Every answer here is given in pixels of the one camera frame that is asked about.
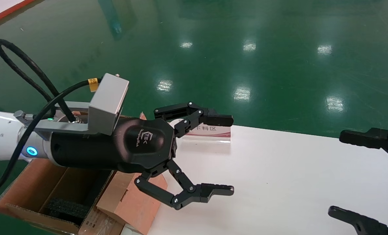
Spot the acrylic sign with red label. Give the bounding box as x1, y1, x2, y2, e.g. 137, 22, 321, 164
180, 123, 232, 144

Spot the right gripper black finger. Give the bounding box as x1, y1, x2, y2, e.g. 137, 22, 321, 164
340, 127, 388, 162
328, 206, 388, 235

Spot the small cardboard box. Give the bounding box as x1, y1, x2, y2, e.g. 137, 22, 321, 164
97, 170, 168, 235

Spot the large open cardboard box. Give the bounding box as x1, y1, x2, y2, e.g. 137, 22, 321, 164
0, 113, 147, 235

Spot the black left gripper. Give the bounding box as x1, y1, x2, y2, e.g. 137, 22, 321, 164
49, 116, 177, 173

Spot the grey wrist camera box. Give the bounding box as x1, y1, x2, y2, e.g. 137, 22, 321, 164
34, 73, 130, 136

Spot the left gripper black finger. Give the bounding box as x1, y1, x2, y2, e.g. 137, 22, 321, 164
154, 102, 234, 138
134, 160, 234, 210

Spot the black foam insert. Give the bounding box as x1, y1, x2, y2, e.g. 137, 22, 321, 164
45, 197, 92, 226

